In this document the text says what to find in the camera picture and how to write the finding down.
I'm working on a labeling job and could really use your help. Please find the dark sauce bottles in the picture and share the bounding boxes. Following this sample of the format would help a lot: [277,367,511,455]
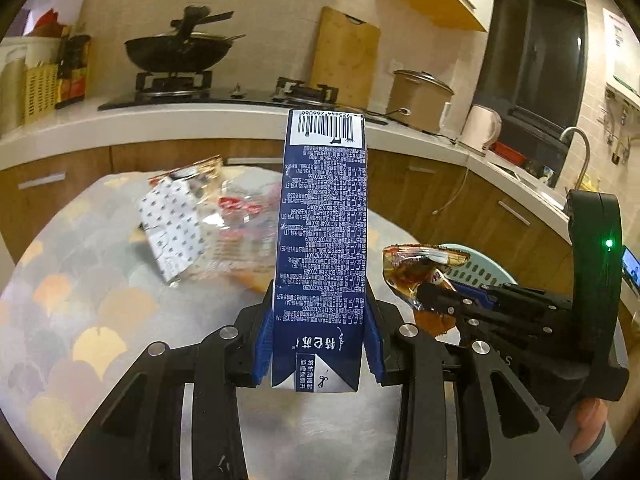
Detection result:
[54,35,91,110]

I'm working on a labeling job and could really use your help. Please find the chrome sink faucet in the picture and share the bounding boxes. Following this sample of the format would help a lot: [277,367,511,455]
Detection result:
[560,126,591,191]

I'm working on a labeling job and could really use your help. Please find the blue milk carton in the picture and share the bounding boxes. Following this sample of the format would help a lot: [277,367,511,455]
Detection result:
[271,110,368,393]

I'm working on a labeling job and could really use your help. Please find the wooden cutting board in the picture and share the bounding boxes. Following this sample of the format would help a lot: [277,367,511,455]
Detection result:
[309,6,381,108]

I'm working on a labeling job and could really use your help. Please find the right hand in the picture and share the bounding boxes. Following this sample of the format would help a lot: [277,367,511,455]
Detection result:
[570,398,608,456]

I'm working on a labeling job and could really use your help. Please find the clear red plastic wrapper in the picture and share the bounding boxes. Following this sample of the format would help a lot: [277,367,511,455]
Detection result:
[184,162,281,292]

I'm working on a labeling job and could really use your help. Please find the light blue perforated trash basket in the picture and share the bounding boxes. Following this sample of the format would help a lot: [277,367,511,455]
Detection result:
[442,243,518,287]

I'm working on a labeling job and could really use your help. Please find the grey cylindrical canister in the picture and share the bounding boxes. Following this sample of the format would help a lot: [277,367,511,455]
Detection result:
[1,49,26,136]

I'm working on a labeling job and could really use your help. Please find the scallop patterned tablecloth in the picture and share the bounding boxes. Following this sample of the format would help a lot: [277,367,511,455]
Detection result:
[0,164,572,480]

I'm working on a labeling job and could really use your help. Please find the white dotted paper box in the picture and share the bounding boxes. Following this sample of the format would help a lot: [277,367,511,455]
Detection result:
[139,177,205,283]

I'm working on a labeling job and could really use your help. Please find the brown rice cooker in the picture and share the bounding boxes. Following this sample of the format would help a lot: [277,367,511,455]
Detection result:
[385,70,454,133]

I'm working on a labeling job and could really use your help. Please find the black gas stove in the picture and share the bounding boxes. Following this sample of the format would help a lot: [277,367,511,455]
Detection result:
[98,70,388,126]

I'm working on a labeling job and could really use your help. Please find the wall utensil rack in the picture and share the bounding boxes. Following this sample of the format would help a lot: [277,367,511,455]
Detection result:
[603,78,639,166]

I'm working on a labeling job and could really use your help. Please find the dark kitchen window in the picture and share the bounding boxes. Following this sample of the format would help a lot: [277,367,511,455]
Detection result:
[473,0,588,181]

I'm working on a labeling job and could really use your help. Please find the white electric kettle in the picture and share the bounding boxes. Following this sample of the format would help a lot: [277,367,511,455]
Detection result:
[458,104,502,155]

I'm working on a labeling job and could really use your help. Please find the yellow perforated basket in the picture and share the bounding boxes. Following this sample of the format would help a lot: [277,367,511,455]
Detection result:
[24,64,58,124]

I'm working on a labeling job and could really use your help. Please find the brown snack wrapper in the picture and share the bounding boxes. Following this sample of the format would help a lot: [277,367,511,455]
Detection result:
[382,244,471,337]

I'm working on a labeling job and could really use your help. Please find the red container on counter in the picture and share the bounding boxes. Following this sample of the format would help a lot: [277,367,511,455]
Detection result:
[490,141,527,167]

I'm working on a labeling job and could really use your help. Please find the white hanging cable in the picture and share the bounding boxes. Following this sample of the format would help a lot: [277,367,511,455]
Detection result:
[432,167,471,217]

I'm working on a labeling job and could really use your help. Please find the wooden base cabinets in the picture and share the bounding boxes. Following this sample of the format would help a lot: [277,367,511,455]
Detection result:
[1,139,573,295]

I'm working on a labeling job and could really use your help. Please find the black wok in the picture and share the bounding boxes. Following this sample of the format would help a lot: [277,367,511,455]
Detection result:
[125,6,243,74]

